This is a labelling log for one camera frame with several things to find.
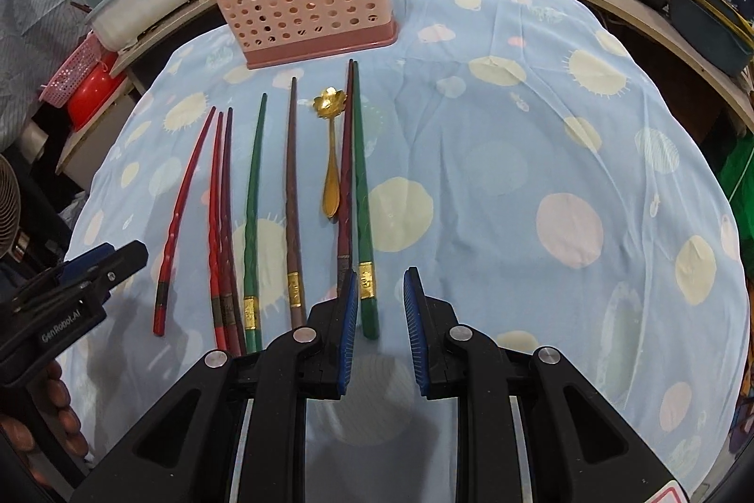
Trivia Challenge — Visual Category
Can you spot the blue dotted tablecloth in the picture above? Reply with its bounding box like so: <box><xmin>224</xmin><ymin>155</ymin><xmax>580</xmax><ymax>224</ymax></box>
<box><xmin>59</xmin><ymin>0</ymin><xmax>752</xmax><ymax>503</ymax></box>

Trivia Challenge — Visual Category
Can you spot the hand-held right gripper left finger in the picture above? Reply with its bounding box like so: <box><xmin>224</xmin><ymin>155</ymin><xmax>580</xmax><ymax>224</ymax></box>
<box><xmin>71</xmin><ymin>270</ymin><xmax>360</xmax><ymax>503</ymax></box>

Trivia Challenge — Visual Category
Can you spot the dark maroon chopstick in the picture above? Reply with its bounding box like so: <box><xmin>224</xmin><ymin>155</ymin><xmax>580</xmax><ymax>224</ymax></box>
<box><xmin>221</xmin><ymin>107</ymin><xmax>247</xmax><ymax>356</ymax></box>

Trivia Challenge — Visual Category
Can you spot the gold flower spoon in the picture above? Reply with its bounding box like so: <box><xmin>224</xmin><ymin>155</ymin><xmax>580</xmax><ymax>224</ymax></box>
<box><xmin>313</xmin><ymin>88</ymin><xmax>347</xmax><ymax>219</ymax></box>

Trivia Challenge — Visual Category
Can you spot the small pink mesh basket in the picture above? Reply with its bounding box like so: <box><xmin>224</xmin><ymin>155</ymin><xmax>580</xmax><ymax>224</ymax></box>
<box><xmin>40</xmin><ymin>32</ymin><xmax>104</xmax><ymax>104</ymax></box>

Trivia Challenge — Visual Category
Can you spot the green chopstick gold band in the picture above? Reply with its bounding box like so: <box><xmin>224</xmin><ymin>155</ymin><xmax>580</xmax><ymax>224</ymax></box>
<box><xmin>351</xmin><ymin>60</ymin><xmax>379</xmax><ymax>341</ymax></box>
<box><xmin>243</xmin><ymin>92</ymin><xmax>270</xmax><ymax>354</ymax></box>

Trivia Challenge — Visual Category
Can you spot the green plastic bag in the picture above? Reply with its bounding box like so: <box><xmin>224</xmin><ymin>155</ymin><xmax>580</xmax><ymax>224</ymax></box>
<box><xmin>721</xmin><ymin>132</ymin><xmax>754</xmax><ymax>222</ymax></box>

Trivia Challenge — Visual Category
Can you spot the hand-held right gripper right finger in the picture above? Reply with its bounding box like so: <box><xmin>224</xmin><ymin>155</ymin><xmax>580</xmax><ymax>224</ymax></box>
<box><xmin>402</xmin><ymin>267</ymin><xmax>690</xmax><ymax>503</ymax></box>

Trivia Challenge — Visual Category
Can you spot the dark brown chopstick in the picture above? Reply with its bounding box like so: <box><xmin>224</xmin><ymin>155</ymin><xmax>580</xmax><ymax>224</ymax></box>
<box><xmin>336</xmin><ymin>58</ymin><xmax>355</xmax><ymax>300</ymax></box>

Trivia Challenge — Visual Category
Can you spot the red plastic basin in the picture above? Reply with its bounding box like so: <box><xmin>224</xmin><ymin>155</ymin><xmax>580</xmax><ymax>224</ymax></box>
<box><xmin>65</xmin><ymin>52</ymin><xmax>120</xmax><ymax>132</ymax></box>

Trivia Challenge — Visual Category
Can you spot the person's left hand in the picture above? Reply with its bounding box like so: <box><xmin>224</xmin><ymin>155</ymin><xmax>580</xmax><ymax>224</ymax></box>
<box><xmin>0</xmin><ymin>358</ymin><xmax>90</xmax><ymax>480</ymax></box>

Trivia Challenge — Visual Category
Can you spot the electric fan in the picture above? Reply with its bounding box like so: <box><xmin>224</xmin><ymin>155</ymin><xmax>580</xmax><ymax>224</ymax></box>
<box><xmin>0</xmin><ymin>154</ymin><xmax>32</xmax><ymax>257</ymax></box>

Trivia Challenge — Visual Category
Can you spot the red chopstick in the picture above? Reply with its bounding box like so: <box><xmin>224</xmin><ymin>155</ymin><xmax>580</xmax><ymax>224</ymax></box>
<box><xmin>207</xmin><ymin>112</ymin><xmax>229</xmax><ymax>352</ymax></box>
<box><xmin>152</xmin><ymin>106</ymin><xmax>217</xmax><ymax>337</ymax></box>

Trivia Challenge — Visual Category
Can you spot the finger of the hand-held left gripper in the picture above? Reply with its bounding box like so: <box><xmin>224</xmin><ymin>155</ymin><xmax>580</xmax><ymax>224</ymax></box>
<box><xmin>57</xmin><ymin>242</ymin><xmax>117</xmax><ymax>285</ymax></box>
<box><xmin>76</xmin><ymin>239</ymin><xmax>149</xmax><ymax>304</ymax></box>

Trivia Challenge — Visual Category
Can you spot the brown chopstick gold band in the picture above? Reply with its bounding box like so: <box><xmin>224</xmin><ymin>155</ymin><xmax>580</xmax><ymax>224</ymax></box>
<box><xmin>284</xmin><ymin>76</ymin><xmax>306</xmax><ymax>327</ymax></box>

